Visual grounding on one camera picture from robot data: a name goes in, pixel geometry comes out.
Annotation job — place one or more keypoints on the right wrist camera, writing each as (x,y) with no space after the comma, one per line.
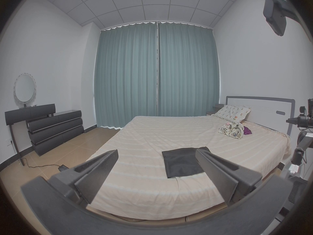
(303,110)

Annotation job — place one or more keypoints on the white printed pyjama garment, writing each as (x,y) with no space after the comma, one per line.
(231,131)

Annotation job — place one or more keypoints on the bed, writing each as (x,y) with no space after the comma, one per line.
(146,141)

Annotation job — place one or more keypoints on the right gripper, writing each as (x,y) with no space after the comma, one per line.
(303,122)

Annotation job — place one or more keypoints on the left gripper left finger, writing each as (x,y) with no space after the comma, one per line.
(95,177)

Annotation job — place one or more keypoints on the black T-shirt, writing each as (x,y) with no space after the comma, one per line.
(181,163)

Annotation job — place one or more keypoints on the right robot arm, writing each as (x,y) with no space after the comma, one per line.
(303,143)

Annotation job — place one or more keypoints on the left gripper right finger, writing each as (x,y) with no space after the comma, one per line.
(225,177)

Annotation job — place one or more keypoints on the round white mirror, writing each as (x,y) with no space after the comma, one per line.
(24,88)

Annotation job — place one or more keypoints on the white printed pillow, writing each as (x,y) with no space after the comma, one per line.
(232,112)

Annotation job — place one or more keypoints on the purple satin garment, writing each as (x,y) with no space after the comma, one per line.
(247,130)

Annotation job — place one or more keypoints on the grey bedside table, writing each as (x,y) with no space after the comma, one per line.
(215,110)

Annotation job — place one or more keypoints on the black chest of drawers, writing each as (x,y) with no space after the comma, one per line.
(53,131)

